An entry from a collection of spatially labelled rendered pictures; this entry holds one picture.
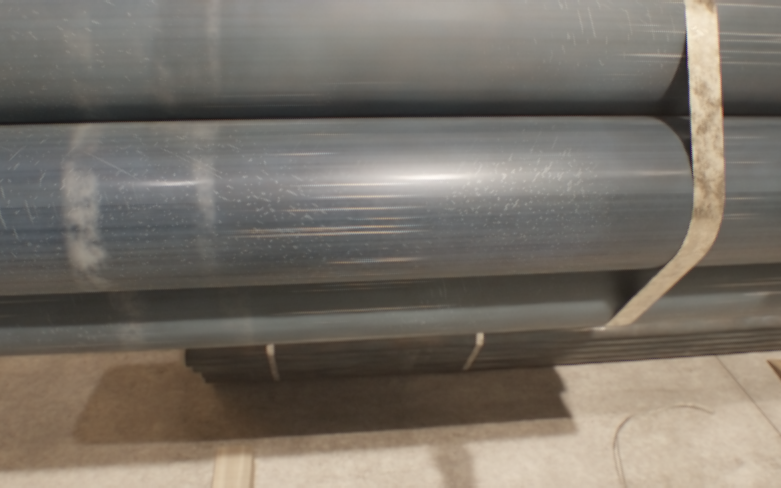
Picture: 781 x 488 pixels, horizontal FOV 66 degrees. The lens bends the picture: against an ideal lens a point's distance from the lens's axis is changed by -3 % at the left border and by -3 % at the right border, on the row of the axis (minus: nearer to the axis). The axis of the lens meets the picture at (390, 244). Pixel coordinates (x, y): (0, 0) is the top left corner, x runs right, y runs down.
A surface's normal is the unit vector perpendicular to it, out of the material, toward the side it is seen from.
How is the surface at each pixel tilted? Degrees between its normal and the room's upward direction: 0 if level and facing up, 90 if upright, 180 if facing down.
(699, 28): 60
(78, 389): 0
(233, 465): 0
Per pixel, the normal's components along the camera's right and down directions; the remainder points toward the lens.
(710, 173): 0.12, 0.00
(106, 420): 0.03, -0.86
